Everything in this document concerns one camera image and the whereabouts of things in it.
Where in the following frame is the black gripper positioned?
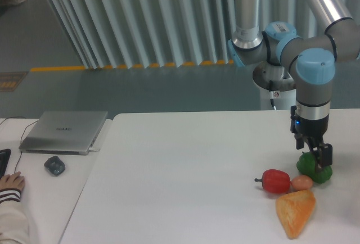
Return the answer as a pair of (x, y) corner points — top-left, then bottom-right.
(290, 106), (332, 173)

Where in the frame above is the red toy bell pepper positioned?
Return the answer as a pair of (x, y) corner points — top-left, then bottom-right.
(254, 169), (291, 194)

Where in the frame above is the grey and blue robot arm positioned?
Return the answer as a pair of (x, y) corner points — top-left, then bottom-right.
(228, 0), (359, 172)

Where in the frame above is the forearm in cream sleeve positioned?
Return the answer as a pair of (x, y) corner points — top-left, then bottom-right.
(1, 188), (31, 243)

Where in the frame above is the person's hand on mouse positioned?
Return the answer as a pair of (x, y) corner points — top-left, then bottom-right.
(0, 171), (25, 192)

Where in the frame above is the green toy bell pepper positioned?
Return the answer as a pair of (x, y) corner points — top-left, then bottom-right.
(296, 152), (333, 184)

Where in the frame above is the brown toy egg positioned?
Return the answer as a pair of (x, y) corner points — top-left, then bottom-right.
(291, 175), (313, 191)

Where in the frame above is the orange toy toast slice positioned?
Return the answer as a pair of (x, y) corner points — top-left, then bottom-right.
(276, 190), (316, 239)

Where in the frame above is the white folding partition screen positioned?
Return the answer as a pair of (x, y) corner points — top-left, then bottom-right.
(48, 0), (359, 69)

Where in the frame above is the silver closed laptop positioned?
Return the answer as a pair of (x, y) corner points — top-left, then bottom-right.
(19, 111), (108, 155)

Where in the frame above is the black keyboard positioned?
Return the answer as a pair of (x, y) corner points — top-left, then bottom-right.
(0, 149), (11, 178)

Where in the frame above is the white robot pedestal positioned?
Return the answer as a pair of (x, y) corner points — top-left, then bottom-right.
(252, 61), (298, 111)

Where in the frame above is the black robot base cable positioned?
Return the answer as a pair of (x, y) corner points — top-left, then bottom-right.
(268, 80), (279, 111)

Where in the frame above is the black mouse cable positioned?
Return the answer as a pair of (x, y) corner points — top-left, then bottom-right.
(0, 116), (39, 175)

